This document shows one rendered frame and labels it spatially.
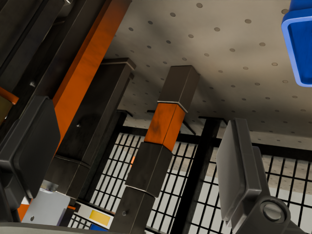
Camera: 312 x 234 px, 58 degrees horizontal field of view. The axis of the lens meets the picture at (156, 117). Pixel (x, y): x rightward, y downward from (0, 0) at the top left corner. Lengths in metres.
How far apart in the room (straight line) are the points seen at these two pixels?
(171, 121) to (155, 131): 0.03
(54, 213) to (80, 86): 0.27
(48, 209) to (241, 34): 0.45
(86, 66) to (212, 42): 0.21
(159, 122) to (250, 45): 0.20
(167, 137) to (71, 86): 0.20
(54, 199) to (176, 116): 0.28
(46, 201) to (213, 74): 0.40
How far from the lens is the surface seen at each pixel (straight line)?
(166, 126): 0.50
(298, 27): 0.34
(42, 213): 0.59
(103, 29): 0.41
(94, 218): 0.57
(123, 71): 0.60
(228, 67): 0.52
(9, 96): 0.29
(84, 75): 0.38
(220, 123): 0.74
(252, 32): 0.45
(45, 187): 0.44
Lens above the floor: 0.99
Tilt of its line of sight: 20 degrees down
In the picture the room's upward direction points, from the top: 159 degrees counter-clockwise
